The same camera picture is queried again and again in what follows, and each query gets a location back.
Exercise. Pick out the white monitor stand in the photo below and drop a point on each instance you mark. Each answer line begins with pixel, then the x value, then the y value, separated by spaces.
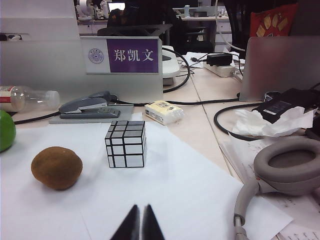
pixel 170 67

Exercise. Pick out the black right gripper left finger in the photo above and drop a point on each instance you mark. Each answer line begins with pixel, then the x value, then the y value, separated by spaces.
pixel 130 227

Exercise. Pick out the silver mirror puzzle cube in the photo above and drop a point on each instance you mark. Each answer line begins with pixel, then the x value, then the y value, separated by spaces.
pixel 125 145

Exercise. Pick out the clear plastic bottle red label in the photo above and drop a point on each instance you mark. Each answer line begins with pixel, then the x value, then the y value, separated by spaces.
pixel 30 98

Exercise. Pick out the handwritten paper sheets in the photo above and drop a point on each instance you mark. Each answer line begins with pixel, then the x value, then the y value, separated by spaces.
pixel 240 155

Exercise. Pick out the white board panel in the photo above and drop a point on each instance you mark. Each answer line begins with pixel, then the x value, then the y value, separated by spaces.
pixel 37 20

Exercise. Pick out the grey stapler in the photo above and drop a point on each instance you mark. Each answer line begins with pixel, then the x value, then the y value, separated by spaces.
pixel 85 105

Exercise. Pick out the white power strip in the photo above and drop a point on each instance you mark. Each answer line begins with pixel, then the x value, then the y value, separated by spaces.
pixel 220 71

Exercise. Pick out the silver laptop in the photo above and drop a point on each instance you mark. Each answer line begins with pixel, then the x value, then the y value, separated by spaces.
pixel 280 67

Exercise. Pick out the green toy apple with stem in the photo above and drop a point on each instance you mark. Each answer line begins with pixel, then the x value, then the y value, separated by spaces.
pixel 6 132

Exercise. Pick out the white tissue pack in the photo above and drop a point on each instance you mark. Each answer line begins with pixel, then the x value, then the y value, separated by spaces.
pixel 162 112

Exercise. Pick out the black power brick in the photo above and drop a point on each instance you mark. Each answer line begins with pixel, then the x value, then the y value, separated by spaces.
pixel 280 105

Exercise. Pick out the grey over-ear headphones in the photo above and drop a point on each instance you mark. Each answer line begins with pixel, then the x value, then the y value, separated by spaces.
pixel 265 160

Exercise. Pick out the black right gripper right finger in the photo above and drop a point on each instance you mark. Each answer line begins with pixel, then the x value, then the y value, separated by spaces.
pixel 151 227

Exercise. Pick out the crumpled white tissue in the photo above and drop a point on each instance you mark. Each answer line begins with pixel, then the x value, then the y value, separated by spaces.
pixel 252 125

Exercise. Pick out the brown kiwi fruit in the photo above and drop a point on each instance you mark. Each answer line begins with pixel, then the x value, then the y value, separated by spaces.
pixel 56 168

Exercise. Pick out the white paper sheet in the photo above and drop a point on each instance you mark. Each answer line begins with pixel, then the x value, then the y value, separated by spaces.
pixel 175 187

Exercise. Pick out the frosted glass desk partition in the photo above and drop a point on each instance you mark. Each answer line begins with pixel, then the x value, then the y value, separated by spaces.
pixel 37 65

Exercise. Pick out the black plug-in charger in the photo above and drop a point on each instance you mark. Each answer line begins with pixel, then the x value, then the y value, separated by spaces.
pixel 220 59

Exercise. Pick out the purple white name plate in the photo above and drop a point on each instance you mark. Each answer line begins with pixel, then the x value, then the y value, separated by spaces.
pixel 132 56

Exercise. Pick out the red cushion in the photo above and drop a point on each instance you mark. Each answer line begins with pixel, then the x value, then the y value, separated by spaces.
pixel 275 20

